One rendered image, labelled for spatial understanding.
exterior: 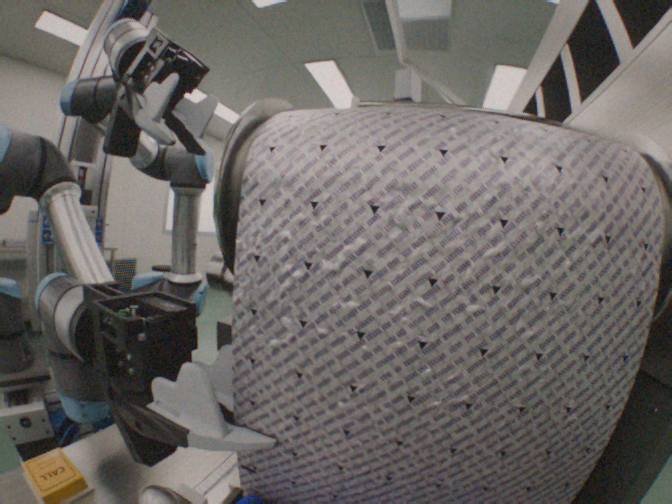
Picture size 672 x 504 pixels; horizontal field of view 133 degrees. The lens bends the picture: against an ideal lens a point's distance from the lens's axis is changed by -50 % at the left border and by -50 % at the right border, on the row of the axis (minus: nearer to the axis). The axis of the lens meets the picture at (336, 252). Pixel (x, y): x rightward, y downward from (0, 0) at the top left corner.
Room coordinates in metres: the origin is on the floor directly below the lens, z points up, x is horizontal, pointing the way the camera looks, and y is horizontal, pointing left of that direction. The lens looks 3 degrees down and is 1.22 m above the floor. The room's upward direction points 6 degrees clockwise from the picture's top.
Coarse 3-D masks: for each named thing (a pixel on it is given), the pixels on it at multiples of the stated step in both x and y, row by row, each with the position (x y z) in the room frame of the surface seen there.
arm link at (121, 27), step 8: (112, 24) 0.28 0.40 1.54; (120, 24) 0.27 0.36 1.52; (128, 24) 0.27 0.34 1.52; (136, 24) 0.28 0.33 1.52; (112, 32) 0.27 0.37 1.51; (120, 32) 0.26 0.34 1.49; (104, 40) 0.27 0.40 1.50; (112, 40) 0.26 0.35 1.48; (104, 48) 0.29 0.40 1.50; (112, 72) 0.31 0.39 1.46
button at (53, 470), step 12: (48, 456) 0.14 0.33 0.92; (60, 456) 0.16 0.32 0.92; (24, 468) 0.10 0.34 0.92; (36, 468) 0.12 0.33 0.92; (48, 468) 0.13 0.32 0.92; (60, 468) 0.14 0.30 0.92; (72, 468) 0.15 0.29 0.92; (36, 480) 0.10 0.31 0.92; (48, 480) 0.11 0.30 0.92; (60, 480) 0.13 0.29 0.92; (72, 480) 0.14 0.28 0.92; (84, 480) 0.15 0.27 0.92; (48, 492) 0.10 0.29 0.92; (60, 492) 0.11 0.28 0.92; (72, 492) 0.13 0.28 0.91
